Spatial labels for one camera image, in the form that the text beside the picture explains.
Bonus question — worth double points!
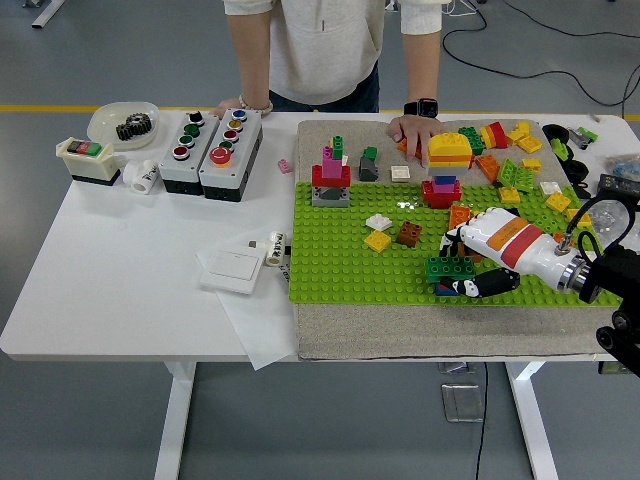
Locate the black wrist watch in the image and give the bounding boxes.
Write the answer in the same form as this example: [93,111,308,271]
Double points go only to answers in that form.
[402,97,440,118]

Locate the yellow brick pair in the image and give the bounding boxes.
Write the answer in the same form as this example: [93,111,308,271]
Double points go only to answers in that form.
[506,120,532,145]

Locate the white labelled tube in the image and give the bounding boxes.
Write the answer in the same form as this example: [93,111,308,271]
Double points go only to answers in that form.
[264,230,287,267]

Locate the lime green flat plate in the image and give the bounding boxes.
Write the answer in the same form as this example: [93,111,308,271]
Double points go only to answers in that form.
[512,166,536,194]
[495,157,521,189]

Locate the white wall switch plate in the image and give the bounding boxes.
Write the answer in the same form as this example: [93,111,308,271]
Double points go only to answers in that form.
[199,248,265,296]

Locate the clear plastic bag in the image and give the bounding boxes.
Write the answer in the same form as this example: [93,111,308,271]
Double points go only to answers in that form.
[582,199,640,241]

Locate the grey-brown mat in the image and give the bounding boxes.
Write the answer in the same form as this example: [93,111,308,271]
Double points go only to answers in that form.
[295,118,632,362]

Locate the grey four-button control box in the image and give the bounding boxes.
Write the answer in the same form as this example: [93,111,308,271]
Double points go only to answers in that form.
[157,110,221,195]

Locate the red pink grey brick tower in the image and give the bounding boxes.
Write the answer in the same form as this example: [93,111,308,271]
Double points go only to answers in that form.
[310,134,352,209]

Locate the black metal gear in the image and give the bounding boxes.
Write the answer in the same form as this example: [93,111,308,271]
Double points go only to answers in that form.
[115,112,154,142]

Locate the green and grey clip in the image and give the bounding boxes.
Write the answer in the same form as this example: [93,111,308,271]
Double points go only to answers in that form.
[568,125,599,150]

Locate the red yellow orange curved bricks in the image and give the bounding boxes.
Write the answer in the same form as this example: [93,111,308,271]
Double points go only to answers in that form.
[478,120,510,150]

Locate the grey emergency-stop control box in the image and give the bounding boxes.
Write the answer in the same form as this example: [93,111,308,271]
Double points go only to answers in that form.
[198,107,264,203]

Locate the person's right hand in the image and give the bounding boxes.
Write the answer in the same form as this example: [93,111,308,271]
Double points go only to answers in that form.
[207,97,250,120]

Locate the bag of blue parts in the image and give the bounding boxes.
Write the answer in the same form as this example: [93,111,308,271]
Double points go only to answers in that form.
[603,153,640,180]

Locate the white distant table foot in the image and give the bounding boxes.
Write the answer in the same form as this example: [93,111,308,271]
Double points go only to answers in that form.
[30,0,66,29]

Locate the white paper sheet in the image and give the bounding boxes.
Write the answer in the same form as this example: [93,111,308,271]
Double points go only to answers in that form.
[195,247,300,372]

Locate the dark green long brick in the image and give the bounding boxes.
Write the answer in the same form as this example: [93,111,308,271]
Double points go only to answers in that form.
[425,254,477,285]

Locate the black power cable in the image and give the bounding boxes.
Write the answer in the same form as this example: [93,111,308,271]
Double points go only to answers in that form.
[473,360,489,480]

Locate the long black floor cable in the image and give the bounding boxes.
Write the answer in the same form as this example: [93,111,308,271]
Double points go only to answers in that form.
[441,0,640,121]

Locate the white table leg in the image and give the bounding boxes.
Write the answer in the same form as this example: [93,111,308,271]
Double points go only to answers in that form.
[152,360,197,480]
[504,360,559,480]

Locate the lime green long brick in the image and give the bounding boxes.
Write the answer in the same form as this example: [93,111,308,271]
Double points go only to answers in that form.
[534,215,560,239]

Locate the green studded baseplate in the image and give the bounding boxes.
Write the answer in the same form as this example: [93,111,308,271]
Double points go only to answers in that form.
[288,180,630,308]

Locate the grey slope brick green top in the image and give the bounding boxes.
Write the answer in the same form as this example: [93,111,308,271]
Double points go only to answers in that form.
[357,145,381,183]

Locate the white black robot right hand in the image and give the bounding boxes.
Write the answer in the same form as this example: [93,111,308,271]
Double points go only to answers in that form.
[438,206,576,301]

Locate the white plastic bowl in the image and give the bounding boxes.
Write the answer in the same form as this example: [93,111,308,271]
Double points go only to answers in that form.
[87,101,161,151]

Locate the burger-shaped multicolour brick tower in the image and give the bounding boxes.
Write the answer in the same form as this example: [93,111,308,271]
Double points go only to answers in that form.
[420,130,475,210]

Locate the white floor cable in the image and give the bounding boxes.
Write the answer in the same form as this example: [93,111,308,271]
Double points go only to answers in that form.
[442,0,479,17]

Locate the white pipe tee fitting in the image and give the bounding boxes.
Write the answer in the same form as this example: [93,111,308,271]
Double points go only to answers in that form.
[122,158,160,194]

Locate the beaded bracelet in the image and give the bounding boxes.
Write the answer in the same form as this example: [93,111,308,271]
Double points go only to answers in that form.
[237,93,275,112]

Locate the cream red-green switch box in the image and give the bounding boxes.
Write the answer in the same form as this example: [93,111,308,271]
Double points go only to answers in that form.
[54,137,123,187]

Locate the dark green chunky brick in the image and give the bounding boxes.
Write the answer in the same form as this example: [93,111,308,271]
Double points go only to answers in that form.
[457,125,485,155]

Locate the black device box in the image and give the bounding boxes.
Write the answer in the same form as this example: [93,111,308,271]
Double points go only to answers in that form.
[595,173,640,204]

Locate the person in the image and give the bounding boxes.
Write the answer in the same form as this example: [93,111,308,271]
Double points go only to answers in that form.
[207,0,444,167]

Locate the black ring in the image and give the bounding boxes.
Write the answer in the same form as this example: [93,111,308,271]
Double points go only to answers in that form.
[563,159,591,182]

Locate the person's left hand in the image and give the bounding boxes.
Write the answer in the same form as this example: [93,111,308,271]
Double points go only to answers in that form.
[386,112,442,167]

